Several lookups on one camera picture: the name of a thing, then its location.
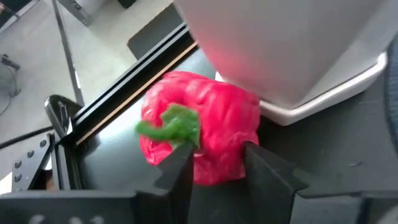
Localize black aluminium table frame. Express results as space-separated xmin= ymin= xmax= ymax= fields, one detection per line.
xmin=11 ymin=22 xmax=200 ymax=192

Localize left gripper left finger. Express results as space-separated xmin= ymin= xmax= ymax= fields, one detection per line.
xmin=135 ymin=140 xmax=196 ymax=224

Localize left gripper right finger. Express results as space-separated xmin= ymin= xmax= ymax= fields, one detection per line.
xmin=243 ymin=140 xmax=309 ymax=224

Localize white hexagonal plant pot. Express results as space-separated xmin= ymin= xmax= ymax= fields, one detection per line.
xmin=173 ymin=0 xmax=398 ymax=127

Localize black frame clamp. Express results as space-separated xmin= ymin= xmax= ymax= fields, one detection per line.
xmin=44 ymin=94 xmax=84 ymax=139

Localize grey furniture base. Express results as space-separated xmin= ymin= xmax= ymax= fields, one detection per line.
xmin=57 ymin=0 xmax=105 ymax=28

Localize red bell pepper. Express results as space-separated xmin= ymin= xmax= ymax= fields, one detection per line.
xmin=134 ymin=70 xmax=261 ymax=187

